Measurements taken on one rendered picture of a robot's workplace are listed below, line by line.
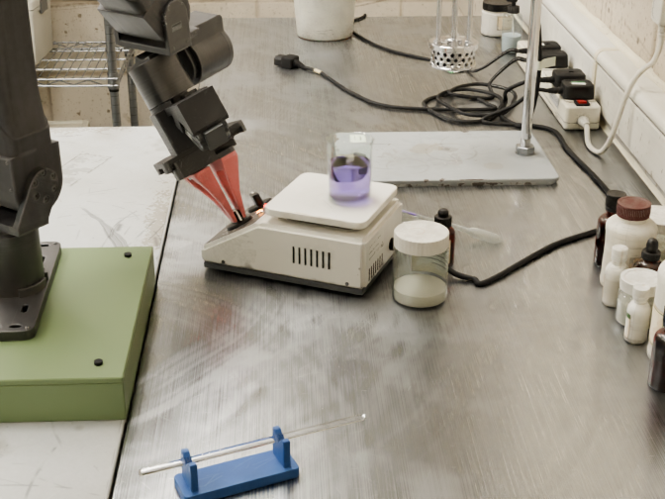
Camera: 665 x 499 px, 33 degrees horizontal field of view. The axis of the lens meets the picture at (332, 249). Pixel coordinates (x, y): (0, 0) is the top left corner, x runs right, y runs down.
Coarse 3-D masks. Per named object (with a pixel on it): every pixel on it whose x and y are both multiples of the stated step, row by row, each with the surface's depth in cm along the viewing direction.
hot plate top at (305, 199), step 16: (304, 176) 133; (320, 176) 133; (288, 192) 129; (304, 192) 129; (320, 192) 129; (384, 192) 129; (272, 208) 125; (288, 208) 125; (304, 208) 125; (320, 208) 125; (336, 208) 125; (352, 208) 125; (368, 208) 125; (336, 224) 122; (352, 224) 121; (368, 224) 122
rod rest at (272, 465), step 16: (272, 432) 96; (288, 448) 94; (192, 464) 91; (224, 464) 95; (240, 464) 95; (256, 464) 95; (272, 464) 95; (288, 464) 95; (176, 480) 93; (192, 480) 91; (208, 480) 93; (224, 480) 93; (240, 480) 93; (256, 480) 93; (272, 480) 94; (192, 496) 91; (208, 496) 92; (224, 496) 93
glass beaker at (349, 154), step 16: (352, 128) 126; (336, 144) 127; (352, 144) 127; (368, 144) 126; (336, 160) 123; (352, 160) 123; (368, 160) 124; (336, 176) 124; (352, 176) 123; (368, 176) 125; (336, 192) 125; (352, 192) 124; (368, 192) 125
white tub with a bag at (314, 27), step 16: (304, 0) 220; (320, 0) 218; (336, 0) 219; (352, 0) 222; (304, 16) 222; (320, 16) 220; (336, 16) 220; (352, 16) 224; (304, 32) 223; (320, 32) 222; (336, 32) 222
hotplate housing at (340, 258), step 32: (256, 224) 126; (288, 224) 125; (320, 224) 125; (384, 224) 127; (224, 256) 129; (256, 256) 127; (288, 256) 126; (320, 256) 124; (352, 256) 122; (384, 256) 129; (352, 288) 124
